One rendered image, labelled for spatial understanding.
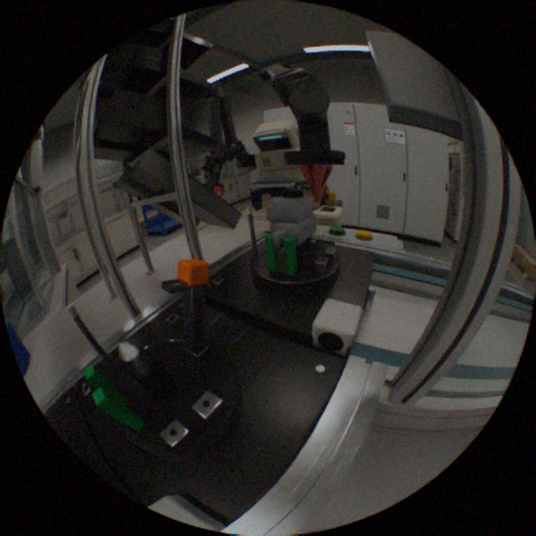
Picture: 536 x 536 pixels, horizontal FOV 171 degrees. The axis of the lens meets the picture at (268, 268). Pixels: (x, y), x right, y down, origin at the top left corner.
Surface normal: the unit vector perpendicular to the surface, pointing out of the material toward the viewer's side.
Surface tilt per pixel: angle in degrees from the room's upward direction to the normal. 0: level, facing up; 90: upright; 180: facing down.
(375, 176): 90
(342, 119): 90
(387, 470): 0
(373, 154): 90
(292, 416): 0
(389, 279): 90
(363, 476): 0
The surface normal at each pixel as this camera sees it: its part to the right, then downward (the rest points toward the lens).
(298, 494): -0.10, -0.87
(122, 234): 0.87, 0.17
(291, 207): -0.58, 0.45
